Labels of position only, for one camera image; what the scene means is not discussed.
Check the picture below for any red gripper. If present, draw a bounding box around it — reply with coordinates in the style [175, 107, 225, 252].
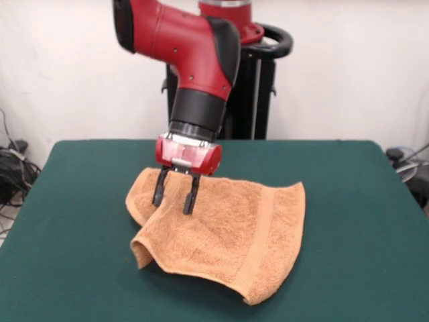
[151, 131, 223, 215]

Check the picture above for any tan terry towel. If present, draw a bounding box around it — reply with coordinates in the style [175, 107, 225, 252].
[125, 167, 306, 306]

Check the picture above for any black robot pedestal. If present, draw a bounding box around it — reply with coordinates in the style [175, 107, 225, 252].
[160, 22, 294, 140]

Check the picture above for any dark green table cloth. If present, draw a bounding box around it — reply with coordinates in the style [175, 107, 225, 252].
[0, 139, 429, 322]

